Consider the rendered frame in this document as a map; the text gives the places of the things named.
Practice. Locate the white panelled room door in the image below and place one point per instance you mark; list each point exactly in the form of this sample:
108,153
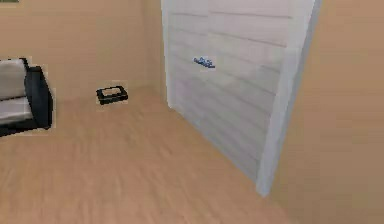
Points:
233,83

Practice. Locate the black tray-shaped box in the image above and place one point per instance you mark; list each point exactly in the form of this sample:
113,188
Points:
112,95

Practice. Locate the black sofa with grey cushions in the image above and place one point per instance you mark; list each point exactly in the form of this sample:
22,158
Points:
36,96

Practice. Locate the green framed wall picture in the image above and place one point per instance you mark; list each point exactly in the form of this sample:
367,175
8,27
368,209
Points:
8,1

